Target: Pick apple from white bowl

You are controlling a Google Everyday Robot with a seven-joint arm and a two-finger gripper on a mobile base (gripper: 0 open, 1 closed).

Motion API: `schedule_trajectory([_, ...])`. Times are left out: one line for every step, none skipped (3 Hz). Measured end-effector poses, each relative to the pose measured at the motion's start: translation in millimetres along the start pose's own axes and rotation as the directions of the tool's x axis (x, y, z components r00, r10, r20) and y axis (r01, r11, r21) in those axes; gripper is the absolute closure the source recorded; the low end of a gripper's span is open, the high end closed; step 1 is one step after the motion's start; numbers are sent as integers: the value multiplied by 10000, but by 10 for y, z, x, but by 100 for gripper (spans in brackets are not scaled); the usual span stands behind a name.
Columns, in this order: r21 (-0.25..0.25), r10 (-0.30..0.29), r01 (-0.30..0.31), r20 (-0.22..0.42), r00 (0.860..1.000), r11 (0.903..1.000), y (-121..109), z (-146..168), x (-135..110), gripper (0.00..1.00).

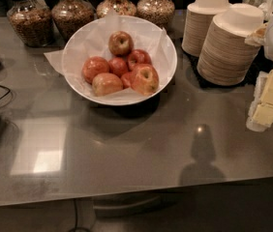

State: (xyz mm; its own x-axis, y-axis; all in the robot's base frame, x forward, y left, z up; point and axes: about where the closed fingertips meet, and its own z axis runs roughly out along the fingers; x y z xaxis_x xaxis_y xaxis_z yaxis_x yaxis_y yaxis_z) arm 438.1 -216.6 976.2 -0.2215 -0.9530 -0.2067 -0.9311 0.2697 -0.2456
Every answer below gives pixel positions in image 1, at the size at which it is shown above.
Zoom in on large apple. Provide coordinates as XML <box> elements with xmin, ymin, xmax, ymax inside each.
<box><xmin>131</xmin><ymin>64</ymin><xmax>159</xmax><ymax>96</ymax></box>

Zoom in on right back red apple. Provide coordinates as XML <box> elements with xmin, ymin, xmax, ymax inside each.
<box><xmin>127</xmin><ymin>49</ymin><xmax>152</xmax><ymax>71</ymax></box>

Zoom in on small hidden red apple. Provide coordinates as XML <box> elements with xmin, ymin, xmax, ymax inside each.
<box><xmin>121</xmin><ymin>72</ymin><xmax>131</xmax><ymax>88</ymax></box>

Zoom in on top apple in bowl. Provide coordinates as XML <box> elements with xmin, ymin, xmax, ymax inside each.
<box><xmin>108</xmin><ymin>31</ymin><xmax>134</xmax><ymax>56</ymax></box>

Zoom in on small centre red apple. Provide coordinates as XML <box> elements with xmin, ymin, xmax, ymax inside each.
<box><xmin>108</xmin><ymin>57</ymin><xmax>129</xmax><ymax>77</ymax></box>

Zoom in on front left pale apple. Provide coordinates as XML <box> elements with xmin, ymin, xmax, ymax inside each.
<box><xmin>92</xmin><ymin>72</ymin><xmax>123</xmax><ymax>97</ymax></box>

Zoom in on left red apple in bowl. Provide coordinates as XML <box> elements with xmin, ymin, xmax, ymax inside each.
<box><xmin>82</xmin><ymin>56</ymin><xmax>109</xmax><ymax>84</ymax></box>

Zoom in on white bowl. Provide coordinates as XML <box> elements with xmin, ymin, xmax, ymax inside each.
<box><xmin>61</xmin><ymin>14</ymin><xmax>178</xmax><ymax>107</ymax></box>

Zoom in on black mat under stacks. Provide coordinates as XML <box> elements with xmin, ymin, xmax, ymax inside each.
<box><xmin>183</xmin><ymin>48</ymin><xmax>273</xmax><ymax>89</ymax></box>

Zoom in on front stack paper bowls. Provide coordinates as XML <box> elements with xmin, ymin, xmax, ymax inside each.
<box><xmin>197</xmin><ymin>3</ymin><xmax>264</xmax><ymax>86</ymax></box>

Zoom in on stack paper bowls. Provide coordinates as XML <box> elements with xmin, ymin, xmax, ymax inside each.
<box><xmin>182</xmin><ymin>0</ymin><xmax>230</xmax><ymax>57</ymax></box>
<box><xmin>197</xmin><ymin>3</ymin><xmax>264</xmax><ymax>86</ymax></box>

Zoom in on back stack paper bowls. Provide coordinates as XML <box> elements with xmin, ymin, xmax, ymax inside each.
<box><xmin>182</xmin><ymin>0</ymin><xmax>230</xmax><ymax>57</ymax></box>

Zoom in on cereal jar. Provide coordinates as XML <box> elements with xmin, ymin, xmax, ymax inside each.
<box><xmin>51</xmin><ymin>0</ymin><xmax>95</xmax><ymax>41</ymax></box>
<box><xmin>136</xmin><ymin>0</ymin><xmax>175</xmax><ymax>29</ymax></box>
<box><xmin>7</xmin><ymin>0</ymin><xmax>53</xmax><ymax>47</ymax></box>
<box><xmin>96</xmin><ymin>0</ymin><xmax>137</xmax><ymax>18</ymax></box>

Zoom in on white paper liner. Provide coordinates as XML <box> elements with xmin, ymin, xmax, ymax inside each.
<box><xmin>44</xmin><ymin>9</ymin><xmax>176</xmax><ymax>102</ymax></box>

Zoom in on far left cereal jar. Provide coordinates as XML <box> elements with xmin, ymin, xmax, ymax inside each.
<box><xmin>7</xmin><ymin>0</ymin><xmax>53</xmax><ymax>47</ymax></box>

